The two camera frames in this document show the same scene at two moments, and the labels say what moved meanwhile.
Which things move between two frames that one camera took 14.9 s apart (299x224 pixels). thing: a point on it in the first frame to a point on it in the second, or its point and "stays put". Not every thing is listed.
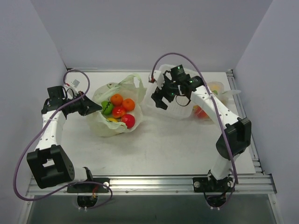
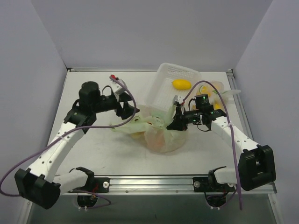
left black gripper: [82, 105] to [121, 105]
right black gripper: [166, 92] to [180, 117]
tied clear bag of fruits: [216, 89] stays put
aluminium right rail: [238, 100] stays put
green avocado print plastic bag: [131, 87] to [151, 127]
